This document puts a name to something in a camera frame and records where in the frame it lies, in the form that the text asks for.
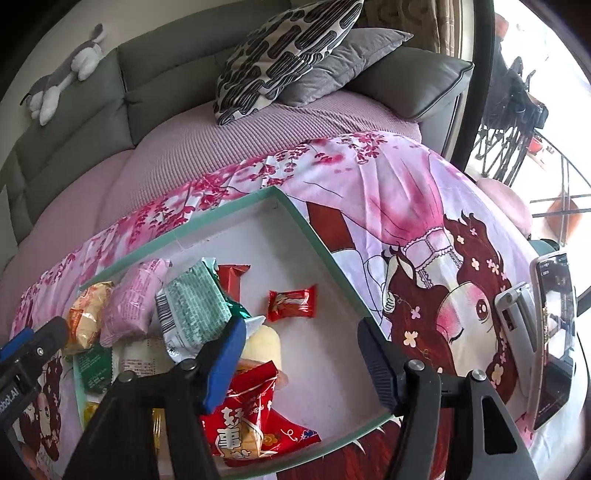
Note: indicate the teal cardboard box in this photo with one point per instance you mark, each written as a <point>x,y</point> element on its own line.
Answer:
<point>314,258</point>

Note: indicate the pink cake packet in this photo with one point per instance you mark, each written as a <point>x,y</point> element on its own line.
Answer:
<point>134,300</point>

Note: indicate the dark green snack packet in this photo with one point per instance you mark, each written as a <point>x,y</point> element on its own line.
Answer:
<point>94,369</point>

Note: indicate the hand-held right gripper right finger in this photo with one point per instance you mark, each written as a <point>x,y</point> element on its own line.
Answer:
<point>378,364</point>

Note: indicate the patterned curtain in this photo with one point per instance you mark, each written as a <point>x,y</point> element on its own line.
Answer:
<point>415,18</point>

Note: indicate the black metal rack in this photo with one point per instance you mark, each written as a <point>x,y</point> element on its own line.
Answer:
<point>508,120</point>

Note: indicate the silver phone stand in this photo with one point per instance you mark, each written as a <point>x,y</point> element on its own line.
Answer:
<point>517,314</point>

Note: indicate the grey green snack packet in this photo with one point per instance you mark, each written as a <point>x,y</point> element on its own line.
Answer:
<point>194,309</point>

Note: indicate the grey white plush toy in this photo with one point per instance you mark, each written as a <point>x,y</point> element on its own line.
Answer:
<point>85,60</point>

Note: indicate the printed cartoon blanket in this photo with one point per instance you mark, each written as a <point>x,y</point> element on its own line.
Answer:
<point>415,207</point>

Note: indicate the black white patterned pillow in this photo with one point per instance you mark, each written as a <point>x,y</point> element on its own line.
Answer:
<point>277,60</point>

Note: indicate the smartphone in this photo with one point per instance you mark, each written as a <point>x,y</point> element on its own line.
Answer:
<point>551,332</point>

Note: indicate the long red snack packet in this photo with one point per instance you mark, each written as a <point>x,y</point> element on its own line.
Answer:
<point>233,281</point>

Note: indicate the pink stool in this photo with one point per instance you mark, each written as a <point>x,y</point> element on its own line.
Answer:
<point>505,203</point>

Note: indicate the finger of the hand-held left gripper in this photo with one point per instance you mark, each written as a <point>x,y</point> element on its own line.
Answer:
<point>14,344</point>
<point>44,339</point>

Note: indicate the pink ribbed sofa cover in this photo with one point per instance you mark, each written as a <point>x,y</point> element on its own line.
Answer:
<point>184,157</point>

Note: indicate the small green foil candy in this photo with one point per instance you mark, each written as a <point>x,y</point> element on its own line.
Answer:
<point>240,313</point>

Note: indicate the brown flower pot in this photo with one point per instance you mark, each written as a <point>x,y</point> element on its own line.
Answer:
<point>565,217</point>

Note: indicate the clear pale cake packet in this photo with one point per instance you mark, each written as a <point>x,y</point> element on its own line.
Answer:
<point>263,346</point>

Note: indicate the small red candy packet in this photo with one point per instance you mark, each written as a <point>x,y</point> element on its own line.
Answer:
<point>293,303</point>

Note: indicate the red cake packet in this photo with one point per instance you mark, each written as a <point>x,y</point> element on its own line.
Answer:
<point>249,424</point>

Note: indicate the grey sofa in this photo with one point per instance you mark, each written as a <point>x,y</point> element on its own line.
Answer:
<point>175,78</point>

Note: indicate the white green snack packet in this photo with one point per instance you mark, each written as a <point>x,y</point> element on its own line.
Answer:
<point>138,362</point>

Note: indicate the yellow bread packet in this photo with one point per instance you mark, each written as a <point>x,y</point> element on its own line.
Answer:
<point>159,429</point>

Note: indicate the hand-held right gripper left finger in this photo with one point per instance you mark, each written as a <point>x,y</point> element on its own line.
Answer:
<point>226,364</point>

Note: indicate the dark grey pillow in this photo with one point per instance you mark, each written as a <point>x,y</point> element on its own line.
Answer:
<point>341,64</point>

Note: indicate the orange swiss roll packet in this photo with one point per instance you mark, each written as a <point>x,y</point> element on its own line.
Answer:
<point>85,318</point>

